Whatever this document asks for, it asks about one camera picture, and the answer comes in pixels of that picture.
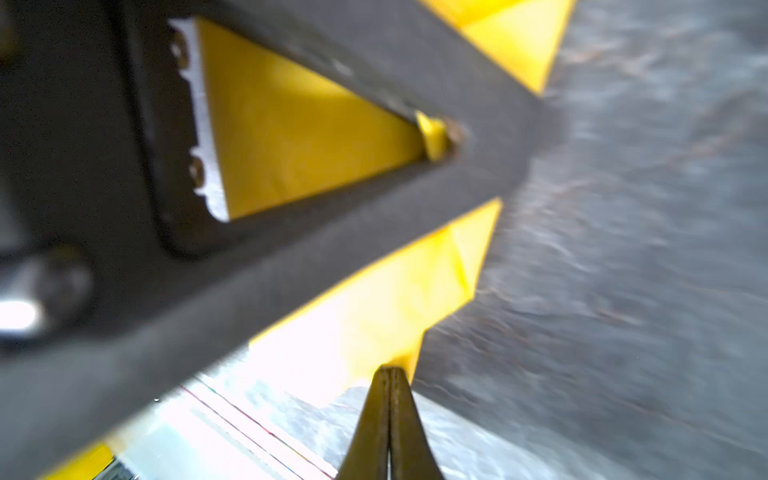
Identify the yellow paper napkin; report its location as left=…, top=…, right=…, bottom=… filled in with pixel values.
left=35, top=0, right=578, bottom=480

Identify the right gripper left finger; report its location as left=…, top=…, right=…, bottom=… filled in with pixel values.
left=335, top=367, right=391, bottom=480

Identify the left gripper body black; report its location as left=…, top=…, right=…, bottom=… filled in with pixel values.
left=1, top=1, right=228, bottom=360

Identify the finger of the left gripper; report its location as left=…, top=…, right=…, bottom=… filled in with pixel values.
left=1, top=1, right=542, bottom=479

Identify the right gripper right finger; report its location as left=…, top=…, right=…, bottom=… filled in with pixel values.
left=389, top=367, right=444, bottom=480

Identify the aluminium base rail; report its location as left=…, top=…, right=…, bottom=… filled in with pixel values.
left=105, top=368, right=367, bottom=479

